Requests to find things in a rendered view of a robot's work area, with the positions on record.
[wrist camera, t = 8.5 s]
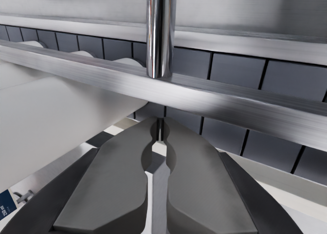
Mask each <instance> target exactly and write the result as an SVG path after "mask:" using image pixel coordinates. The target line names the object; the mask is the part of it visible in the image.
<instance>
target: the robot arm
mask: <svg viewBox="0 0 327 234"><path fill-rule="evenodd" d="M160 129H161V141H163V142H164V144H165V145H166V165H167V166H168V167H169V169H170V170H171V172H172V173H171V174H170V176H169V177H168V185H167V200H166V216H167V228H168V231H169V232H170V234H303V232H302V231H301V229H300V228H299V227H298V225H297V224H296V223H295V221H294V220H293V219H292V218H291V216H290V215H289V214H288V213H287V212H286V210H285V209H284V208H283V207H282V206H281V205H280V204H279V203H278V202H277V201H276V199H275V198H274V197H273V196H272V195H271V194H269V193H268V192H267V191H266V190H265V189H264V188H263V187H262V186H261V185H260V184H259V183H258V182H257V181H256V180H255V179H254V178H253V177H251V176H250V175H249V174H248V173H247V172H246V171H245V170H244V169H243V168H242V167H241V166H240V165H239V164H238V163H237V162H236V161H235V160H233V159H232V158H231V157H230V156H229V155H228V154H227V153H226V152H219V151H218V150H217V149H216V148H215V147H214V146H213V145H211V144H210V143H209V142H208V141H207V140H205V139H204V138H203V137H202V136H200V135H199V134H197V133H196V132H194V131H193V130H191V129H189V128H187V127H186V126H184V125H182V124H181V123H179V122H177V121H176V120H174V119H172V118H171V117H163V118H158V117H156V116H151V117H149V118H147V119H145V120H143V121H141V122H139V123H137V124H135V125H133V126H131V127H129V128H127V129H125V130H123V131H121V132H120V133H118V134H116V135H115V136H113V137H112V138H111V139H109V140H108V141H106V142H105V143H104V144H103V145H102V146H100V147H99V148H91V149H90V150H89V151H88V152H86V153H85V154H84V155H83V156H82V157H80V158H79V159H78V160H76V161H75V162H74V163H73V164H72V165H70V166H69V167H68V168H67V169H65V170H64V171H63V172H62V173H60V174H59V175H58V176H57V177H55V178H54V179H53V180H52V181H50V182H49V183H48V184H47V185H45V186H44V187H43V188H42V189H41V190H39V191H38V192H37V193H36V194H35V195H34V196H33V197H32V198H31V199H30V200H28V201H27V202H26V203H25V204H24V205H23V206H22V207H21V209H20V210H19V211H18V212H17V213H16V214H15V215H14V216H13V217H12V218H11V219H10V221H9V222H8V223H7V224H6V225H5V227H4V228H3V229H2V230H1V232H0V234H141V233H142V232H143V230H144V229H145V224H146V216H147V209H148V177H147V174H146V173H145V171H146V170H147V168H148V167H149V166H150V165H151V164H152V146H153V145H154V144H155V143H156V141H159V134H160Z"/></svg>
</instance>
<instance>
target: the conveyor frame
mask: <svg viewBox="0 0 327 234"><path fill-rule="evenodd" d="M0 24H3V25H11V26H19V27H26V28H34V29H42V30H50V31H57V32H65V33H73V34H81V35H88V36H99V37H107V38H114V39H122V40H130V41H137V42H145V43H146V24H144V23H131V22H118V21H105V20H93V19H80V18H61V17H49V16H36V15H23V14H10V13H0ZM174 46H176V47H184V48H191V49H199V50H207V51H214V52H222V53H230V54H240V55H248V56H256V57H263V58H271V59H279V60H286V61H294V62H302V63H310V64H317V65H325V66H327V37H315V36H297V35H285V34H272V33H259V32H246V31H233V30H221V29H208V28H195V27H182V26H175V36H174ZM216 149H218V148H216ZM218 150H221V149H218ZM221 151H224V150H221ZM224 152H227V151H224ZM243 152H244V148H242V151H241V154H240V156H239V157H242V158H244V157H243V156H242V155H243ZM227 153H230V152H227ZM230 154H233V153H230ZM233 155H236V154H233ZM236 156H238V155H236ZM244 159H247V158H244ZM247 160H250V159H247ZM250 161H252V160H250ZM253 162H255V161H253ZM256 163H259V162H256ZM259 164H262V163H259ZM262 165H264V164H262ZM265 166H267V165H265ZM267 167H270V166H267ZM270 168H273V167H270ZM273 169H276V168H273ZM294 169H295V165H294V166H293V168H292V170H291V172H290V173H288V172H285V171H282V170H279V169H276V170H279V171H282V172H285V173H288V174H291V175H293V176H296V175H294V174H293V171H294ZM296 177H299V176H296ZM299 178H302V177H299ZM302 179H305V178H302ZM305 180H308V179H305ZM308 181H311V180H308ZM311 182H314V181H311ZM314 183H316V184H319V185H322V184H320V183H317V182H314ZM322 186H325V185H322ZM325 187H327V186H325Z"/></svg>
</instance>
